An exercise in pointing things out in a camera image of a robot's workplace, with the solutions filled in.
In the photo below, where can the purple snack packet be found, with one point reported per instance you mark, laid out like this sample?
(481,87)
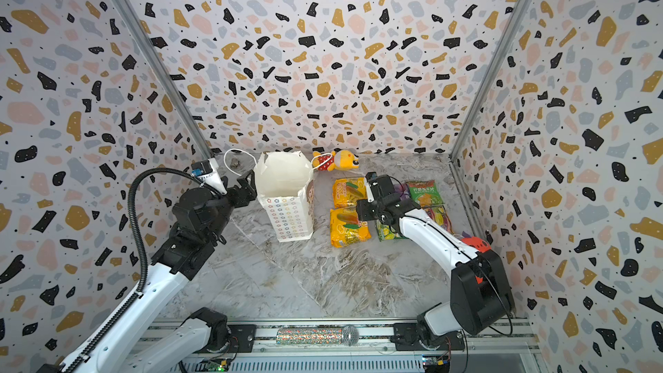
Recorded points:
(402,190)

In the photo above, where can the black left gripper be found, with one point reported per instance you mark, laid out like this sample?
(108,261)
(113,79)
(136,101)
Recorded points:
(249,192)

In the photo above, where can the small green snack box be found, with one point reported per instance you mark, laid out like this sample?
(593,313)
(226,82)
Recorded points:
(385,233)

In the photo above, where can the yellow plush toy red dress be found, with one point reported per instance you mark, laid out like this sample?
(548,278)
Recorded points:
(341,160)

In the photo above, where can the yellow lemon candy bag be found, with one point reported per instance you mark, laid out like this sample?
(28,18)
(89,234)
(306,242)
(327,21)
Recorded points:
(348,191)

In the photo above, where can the Fox's fruits candy bag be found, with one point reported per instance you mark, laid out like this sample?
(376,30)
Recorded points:
(440,216)

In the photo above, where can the aluminium corner post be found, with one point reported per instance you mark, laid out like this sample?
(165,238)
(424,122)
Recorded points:
(503,47)
(143,42)

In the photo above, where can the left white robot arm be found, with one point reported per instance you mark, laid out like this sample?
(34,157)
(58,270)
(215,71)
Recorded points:
(202,214)

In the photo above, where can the yellow snack packet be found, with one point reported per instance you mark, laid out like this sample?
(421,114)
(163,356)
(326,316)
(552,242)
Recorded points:
(346,228)

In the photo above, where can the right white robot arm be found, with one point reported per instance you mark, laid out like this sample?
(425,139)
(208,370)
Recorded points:
(480,293)

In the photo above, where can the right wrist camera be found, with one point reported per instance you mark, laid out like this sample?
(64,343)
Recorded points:
(380,188)

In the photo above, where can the aluminium right corner post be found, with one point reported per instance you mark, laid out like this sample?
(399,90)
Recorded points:
(503,47)

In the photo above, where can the white printed paper bag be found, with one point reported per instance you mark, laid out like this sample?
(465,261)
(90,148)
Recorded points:
(285,191)

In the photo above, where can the glittery cylinder tube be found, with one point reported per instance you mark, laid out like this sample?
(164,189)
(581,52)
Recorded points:
(319,335)

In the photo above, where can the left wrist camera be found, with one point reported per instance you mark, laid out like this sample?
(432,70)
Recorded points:
(208,172)

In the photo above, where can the green corn chips bag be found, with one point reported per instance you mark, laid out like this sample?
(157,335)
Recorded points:
(425,193)

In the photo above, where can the aluminium left corner post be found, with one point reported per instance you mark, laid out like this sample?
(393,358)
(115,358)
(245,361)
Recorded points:
(143,42)

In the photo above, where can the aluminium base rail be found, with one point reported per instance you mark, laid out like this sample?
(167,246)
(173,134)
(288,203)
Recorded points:
(385,345)

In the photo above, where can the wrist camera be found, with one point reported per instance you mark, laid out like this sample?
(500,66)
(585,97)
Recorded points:
(208,172)
(380,188)

